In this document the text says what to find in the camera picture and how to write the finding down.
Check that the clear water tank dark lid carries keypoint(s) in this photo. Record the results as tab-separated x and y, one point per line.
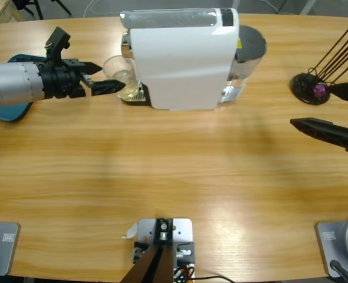
250	41

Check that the clear drinking glass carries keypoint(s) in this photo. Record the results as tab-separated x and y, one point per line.
118	66

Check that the white capsule coffee machine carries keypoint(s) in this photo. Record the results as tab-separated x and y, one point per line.
180	65

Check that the purple coffee capsule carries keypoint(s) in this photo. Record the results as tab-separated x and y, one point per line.
319	90

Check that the dark camera post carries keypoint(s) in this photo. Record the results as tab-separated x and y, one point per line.
159	262

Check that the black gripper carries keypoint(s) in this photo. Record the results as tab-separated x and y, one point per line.
60	82

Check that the metal drip tray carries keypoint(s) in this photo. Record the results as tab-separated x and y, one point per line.
141	95

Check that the black capsule holder with rods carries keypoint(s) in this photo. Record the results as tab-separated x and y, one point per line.
303	88

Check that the teal plastic tray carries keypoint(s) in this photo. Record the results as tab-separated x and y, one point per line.
6	112

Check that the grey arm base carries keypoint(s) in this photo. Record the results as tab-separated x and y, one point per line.
333	244
0	244

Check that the black tripod legs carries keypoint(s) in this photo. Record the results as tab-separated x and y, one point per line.
37	9

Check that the white paper tab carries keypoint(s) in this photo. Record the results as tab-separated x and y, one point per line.
131	231

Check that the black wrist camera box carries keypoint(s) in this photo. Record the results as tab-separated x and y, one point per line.
56	44

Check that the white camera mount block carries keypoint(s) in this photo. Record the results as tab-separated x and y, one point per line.
183	230

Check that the silver coffee machine lever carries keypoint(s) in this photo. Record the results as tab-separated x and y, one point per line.
168	19

